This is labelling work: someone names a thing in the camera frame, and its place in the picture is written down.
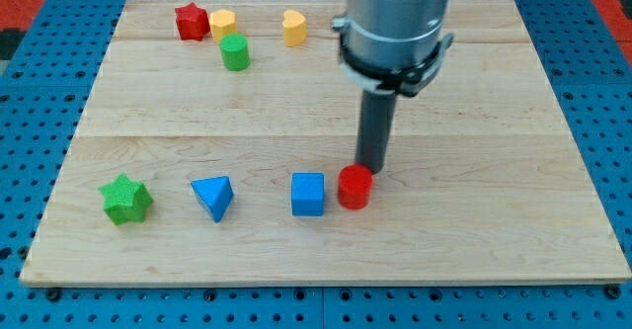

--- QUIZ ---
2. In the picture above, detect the green cylinder block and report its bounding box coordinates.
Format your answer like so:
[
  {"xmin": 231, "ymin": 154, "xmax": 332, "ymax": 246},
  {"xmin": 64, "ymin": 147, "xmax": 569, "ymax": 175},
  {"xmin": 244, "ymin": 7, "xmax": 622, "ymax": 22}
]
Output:
[{"xmin": 219, "ymin": 34, "xmax": 251, "ymax": 71}]

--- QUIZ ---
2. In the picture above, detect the red star block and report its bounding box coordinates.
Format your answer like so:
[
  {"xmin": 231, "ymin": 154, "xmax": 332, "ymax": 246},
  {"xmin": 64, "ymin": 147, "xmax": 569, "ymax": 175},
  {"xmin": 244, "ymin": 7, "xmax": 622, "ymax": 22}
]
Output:
[{"xmin": 174, "ymin": 2, "xmax": 210, "ymax": 41}]

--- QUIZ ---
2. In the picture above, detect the red cylinder block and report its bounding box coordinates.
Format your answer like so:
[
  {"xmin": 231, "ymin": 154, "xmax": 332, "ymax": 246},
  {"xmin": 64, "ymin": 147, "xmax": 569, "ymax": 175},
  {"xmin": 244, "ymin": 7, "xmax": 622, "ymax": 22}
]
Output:
[{"xmin": 338, "ymin": 164, "xmax": 373, "ymax": 210}]

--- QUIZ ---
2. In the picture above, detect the yellow hexagon block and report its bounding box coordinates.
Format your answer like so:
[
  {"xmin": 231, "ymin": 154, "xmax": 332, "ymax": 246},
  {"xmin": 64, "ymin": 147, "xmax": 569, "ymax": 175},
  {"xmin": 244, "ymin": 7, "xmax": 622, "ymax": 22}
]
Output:
[{"xmin": 208, "ymin": 9, "xmax": 238, "ymax": 43}]

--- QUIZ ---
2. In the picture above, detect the yellow heart block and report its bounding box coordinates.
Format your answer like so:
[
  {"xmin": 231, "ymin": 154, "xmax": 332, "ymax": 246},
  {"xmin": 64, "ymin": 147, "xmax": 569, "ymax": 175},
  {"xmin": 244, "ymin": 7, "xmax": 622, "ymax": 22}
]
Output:
[{"xmin": 281, "ymin": 10, "xmax": 308, "ymax": 47}]

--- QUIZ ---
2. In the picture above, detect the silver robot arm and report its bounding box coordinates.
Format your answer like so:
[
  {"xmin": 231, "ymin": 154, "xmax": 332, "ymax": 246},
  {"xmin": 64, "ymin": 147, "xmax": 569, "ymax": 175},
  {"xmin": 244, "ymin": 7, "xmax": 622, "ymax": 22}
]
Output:
[{"xmin": 332, "ymin": 0, "xmax": 453, "ymax": 97}]

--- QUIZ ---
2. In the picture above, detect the green star block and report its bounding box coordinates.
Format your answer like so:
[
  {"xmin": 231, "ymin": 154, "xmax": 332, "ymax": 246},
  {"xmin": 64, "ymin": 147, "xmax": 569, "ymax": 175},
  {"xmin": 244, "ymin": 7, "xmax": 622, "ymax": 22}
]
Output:
[{"xmin": 99, "ymin": 173, "xmax": 153, "ymax": 225}]

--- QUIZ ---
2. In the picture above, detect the blue triangle block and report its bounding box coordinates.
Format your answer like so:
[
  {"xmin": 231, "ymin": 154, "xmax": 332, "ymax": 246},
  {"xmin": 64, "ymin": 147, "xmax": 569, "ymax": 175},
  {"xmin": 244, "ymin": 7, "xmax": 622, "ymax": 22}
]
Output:
[{"xmin": 191, "ymin": 176, "xmax": 234, "ymax": 223}]

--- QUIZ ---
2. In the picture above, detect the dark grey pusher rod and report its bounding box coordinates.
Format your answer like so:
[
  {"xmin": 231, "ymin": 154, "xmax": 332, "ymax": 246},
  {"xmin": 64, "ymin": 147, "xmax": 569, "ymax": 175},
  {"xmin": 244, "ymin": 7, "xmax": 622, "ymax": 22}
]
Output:
[{"xmin": 355, "ymin": 91, "xmax": 397, "ymax": 174}]

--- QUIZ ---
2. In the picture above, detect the blue cube block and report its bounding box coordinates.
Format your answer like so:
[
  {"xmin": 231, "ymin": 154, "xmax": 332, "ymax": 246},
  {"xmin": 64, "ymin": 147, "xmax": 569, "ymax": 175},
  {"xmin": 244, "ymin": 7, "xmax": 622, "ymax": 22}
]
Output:
[{"xmin": 290, "ymin": 172, "xmax": 325, "ymax": 216}]

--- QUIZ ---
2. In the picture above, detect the wooden board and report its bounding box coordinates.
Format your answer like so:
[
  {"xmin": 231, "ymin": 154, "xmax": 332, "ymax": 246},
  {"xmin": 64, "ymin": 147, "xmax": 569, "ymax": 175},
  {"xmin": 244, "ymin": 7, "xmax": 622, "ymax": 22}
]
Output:
[{"xmin": 20, "ymin": 0, "xmax": 631, "ymax": 288}]

